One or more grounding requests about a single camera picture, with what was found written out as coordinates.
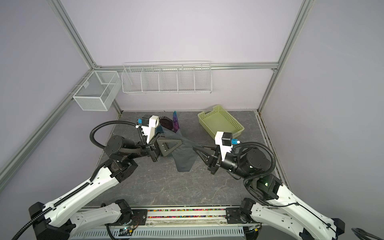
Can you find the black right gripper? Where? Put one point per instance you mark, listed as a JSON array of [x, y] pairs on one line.
[[215, 162]]

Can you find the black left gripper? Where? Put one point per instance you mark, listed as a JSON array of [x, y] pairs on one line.
[[165, 148]]

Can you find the purple metallic spoon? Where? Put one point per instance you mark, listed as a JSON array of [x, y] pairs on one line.
[[167, 123]]

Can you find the iridescent purple table knife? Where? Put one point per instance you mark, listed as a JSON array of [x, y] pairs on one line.
[[175, 122]]

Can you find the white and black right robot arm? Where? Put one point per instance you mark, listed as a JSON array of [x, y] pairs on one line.
[[272, 202]]

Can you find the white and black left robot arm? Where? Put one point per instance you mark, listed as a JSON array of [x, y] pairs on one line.
[[118, 167]]

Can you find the teal plastic cutlery bin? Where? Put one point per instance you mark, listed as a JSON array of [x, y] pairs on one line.
[[160, 130]]

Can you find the light green perforated plastic basket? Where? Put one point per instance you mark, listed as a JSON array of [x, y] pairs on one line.
[[220, 120]]

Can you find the white wire wall rack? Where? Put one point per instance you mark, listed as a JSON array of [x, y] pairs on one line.
[[167, 77]]

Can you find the white mesh wall basket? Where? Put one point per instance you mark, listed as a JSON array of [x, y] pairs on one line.
[[98, 91]]

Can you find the aluminium enclosure frame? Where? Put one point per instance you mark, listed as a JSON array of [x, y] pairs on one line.
[[9, 170]]

